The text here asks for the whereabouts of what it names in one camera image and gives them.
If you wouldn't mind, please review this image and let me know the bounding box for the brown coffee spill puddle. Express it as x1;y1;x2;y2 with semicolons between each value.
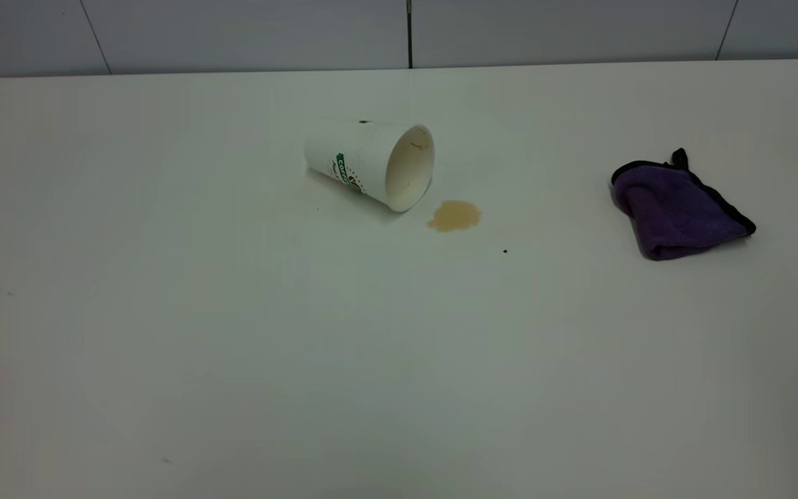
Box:
426;200;482;234

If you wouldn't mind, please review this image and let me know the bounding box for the white paper coffee cup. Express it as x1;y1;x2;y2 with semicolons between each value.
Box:
303;119;436;213

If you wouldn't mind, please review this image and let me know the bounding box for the purple microfiber cloth black edge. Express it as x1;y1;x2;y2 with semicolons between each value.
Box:
610;148;757;262

